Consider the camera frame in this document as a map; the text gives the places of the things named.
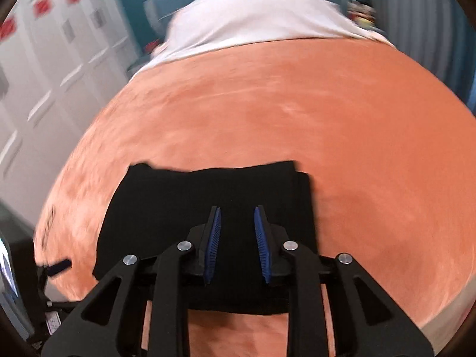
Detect orange fleece blanket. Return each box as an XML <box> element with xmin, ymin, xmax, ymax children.
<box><xmin>33</xmin><ymin>41</ymin><xmax>476</xmax><ymax>343</ymax></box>

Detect white wardrobe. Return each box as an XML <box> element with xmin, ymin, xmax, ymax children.
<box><xmin>0</xmin><ymin>0</ymin><xmax>143</xmax><ymax>209</ymax></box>

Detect black pants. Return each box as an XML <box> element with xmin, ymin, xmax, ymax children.
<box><xmin>92</xmin><ymin>161</ymin><xmax>317</xmax><ymax>315</ymax></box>

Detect blue-grey nightstand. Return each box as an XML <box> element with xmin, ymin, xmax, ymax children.
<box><xmin>127</xmin><ymin>57</ymin><xmax>157</xmax><ymax>79</ymax></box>

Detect grey pleated curtain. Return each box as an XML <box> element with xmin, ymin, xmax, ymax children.
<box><xmin>362</xmin><ymin>0</ymin><xmax>476</xmax><ymax>110</ymax></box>

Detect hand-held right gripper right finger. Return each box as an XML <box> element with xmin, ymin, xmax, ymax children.
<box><xmin>253</xmin><ymin>205</ymin><xmax>434</xmax><ymax>357</ymax></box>

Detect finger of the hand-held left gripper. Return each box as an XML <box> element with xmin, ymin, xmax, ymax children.
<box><xmin>37</xmin><ymin>259</ymin><xmax>72</xmax><ymax>278</ymax></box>

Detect white quilt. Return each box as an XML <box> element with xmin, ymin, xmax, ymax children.
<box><xmin>143</xmin><ymin>0</ymin><xmax>395</xmax><ymax>76</ymax></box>

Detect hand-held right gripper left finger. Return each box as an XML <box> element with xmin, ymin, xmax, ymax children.
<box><xmin>41</xmin><ymin>206</ymin><xmax>223</xmax><ymax>357</ymax></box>

